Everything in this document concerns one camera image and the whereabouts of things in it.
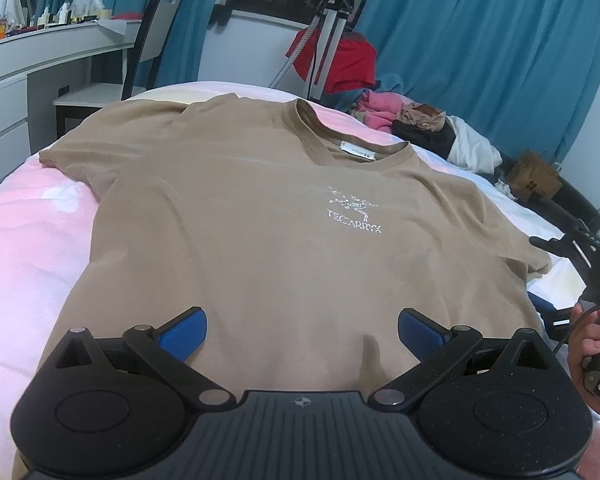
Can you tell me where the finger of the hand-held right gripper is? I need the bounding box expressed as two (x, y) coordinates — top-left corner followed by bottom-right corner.
(527, 291), (572, 333)
(529, 232), (588, 261)

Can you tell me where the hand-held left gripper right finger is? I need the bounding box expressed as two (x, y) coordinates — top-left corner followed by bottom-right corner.
(367, 307), (556, 411)

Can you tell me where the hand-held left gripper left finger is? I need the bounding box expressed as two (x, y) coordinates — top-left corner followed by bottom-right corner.
(45, 306), (237, 412)

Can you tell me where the tan t-shirt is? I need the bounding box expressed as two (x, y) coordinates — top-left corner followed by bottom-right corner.
(11, 94), (555, 480)

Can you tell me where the person's right hand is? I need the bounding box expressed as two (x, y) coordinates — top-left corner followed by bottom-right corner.
(567, 304), (600, 417)

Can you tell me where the brown paper bag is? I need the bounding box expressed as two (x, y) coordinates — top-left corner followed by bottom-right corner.
(507, 150), (563, 201)

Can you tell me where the white garment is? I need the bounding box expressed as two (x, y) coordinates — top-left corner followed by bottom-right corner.
(447, 116), (503, 173)

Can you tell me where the black garment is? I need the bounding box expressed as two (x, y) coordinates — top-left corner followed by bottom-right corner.
(392, 120), (456, 158)

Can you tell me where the brown garment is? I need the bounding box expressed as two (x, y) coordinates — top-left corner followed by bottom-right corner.
(392, 104), (448, 133)

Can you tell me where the pastel blanket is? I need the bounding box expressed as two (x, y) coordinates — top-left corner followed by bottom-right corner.
(0, 80), (600, 480)

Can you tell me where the blue curtain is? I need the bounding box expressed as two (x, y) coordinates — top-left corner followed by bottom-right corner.
(352, 0), (600, 166)
(102, 0), (231, 86)

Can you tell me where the pink garment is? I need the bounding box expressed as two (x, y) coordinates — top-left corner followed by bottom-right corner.
(357, 91), (413, 133)

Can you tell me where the blue garment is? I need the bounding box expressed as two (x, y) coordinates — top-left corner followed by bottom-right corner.
(375, 72), (406, 95)

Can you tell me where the red garment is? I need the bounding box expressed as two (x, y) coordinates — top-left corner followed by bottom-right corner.
(286, 32), (378, 95)

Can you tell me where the grey and black chair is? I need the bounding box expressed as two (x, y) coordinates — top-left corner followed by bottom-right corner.
(54, 0), (183, 138)

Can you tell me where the white dressing table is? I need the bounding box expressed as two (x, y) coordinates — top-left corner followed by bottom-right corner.
(0, 20), (146, 196)

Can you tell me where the silver tripod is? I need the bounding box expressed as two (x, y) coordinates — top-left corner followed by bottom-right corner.
(307, 0), (356, 101)

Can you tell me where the row of small cosmetic bottles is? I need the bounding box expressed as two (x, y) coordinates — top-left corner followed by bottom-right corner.
(30, 0), (112, 26)

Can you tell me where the black cable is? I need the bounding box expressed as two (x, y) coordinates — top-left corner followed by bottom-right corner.
(552, 305), (600, 356)

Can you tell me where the braided steamer hose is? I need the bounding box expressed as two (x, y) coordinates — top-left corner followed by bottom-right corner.
(270, 10), (326, 91)

